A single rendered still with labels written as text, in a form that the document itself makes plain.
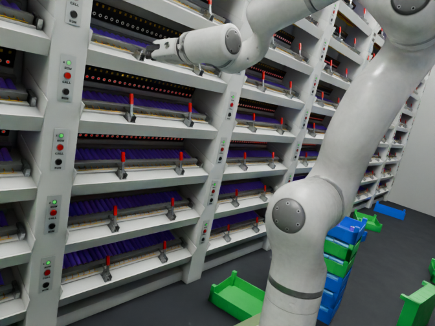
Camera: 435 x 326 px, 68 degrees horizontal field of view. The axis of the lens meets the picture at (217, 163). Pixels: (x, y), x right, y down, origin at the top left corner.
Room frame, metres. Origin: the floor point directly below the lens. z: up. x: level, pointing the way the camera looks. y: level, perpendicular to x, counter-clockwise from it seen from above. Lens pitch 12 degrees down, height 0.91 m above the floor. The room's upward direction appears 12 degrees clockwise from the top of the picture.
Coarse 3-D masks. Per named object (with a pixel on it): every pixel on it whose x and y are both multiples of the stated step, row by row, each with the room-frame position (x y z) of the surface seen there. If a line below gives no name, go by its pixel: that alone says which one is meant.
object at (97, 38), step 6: (96, 36) 0.99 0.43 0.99; (102, 36) 1.00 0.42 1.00; (96, 42) 0.98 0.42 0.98; (102, 42) 0.99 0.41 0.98; (108, 42) 1.02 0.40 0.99; (114, 42) 1.03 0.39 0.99; (120, 42) 1.05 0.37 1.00; (126, 42) 1.08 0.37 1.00; (120, 48) 1.04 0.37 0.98; (126, 48) 1.07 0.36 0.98; (132, 48) 1.09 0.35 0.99; (138, 48) 1.10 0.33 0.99; (144, 48) 1.13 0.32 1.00; (186, 66) 1.26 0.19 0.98; (192, 66) 1.30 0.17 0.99; (204, 66) 1.35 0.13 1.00; (210, 72) 1.36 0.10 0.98
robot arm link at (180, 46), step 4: (184, 32) 0.90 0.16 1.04; (180, 36) 0.89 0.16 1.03; (184, 36) 0.88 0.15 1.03; (180, 40) 0.89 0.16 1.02; (180, 44) 0.89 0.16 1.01; (180, 48) 0.87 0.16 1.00; (180, 52) 0.88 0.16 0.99; (184, 52) 0.87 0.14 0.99; (180, 56) 0.89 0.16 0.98; (184, 56) 0.88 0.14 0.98; (184, 60) 0.89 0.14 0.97; (188, 60) 0.88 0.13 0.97
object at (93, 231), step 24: (120, 192) 1.23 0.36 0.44; (144, 192) 1.31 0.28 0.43; (168, 192) 1.40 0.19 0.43; (72, 216) 1.02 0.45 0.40; (96, 216) 1.05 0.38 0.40; (120, 216) 1.14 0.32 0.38; (144, 216) 1.19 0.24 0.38; (168, 216) 1.26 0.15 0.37; (192, 216) 1.35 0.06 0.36; (72, 240) 0.94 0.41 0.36; (96, 240) 1.00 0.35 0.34; (120, 240) 1.08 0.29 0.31
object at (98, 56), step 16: (128, 32) 1.19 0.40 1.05; (96, 48) 0.96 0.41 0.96; (96, 64) 0.95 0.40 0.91; (112, 64) 0.98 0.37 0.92; (128, 64) 1.02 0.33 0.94; (144, 64) 1.06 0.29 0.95; (160, 64) 1.13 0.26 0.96; (208, 64) 1.46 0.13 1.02; (176, 80) 1.18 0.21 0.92; (192, 80) 1.23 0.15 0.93; (208, 80) 1.29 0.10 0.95; (224, 80) 1.39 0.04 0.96
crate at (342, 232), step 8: (344, 224) 1.50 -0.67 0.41; (352, 224) 1.49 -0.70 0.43; (360, 224) 1.47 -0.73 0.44; (328, 232) 1.35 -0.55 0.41; (336, 232) 1.34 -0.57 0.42; (344, 232) 1.32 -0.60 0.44; (352, 232) 1.30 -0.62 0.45; (360, 232) 1.35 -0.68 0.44; (344, 240) 1.31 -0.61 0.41; (352, 240) 1.30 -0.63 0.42
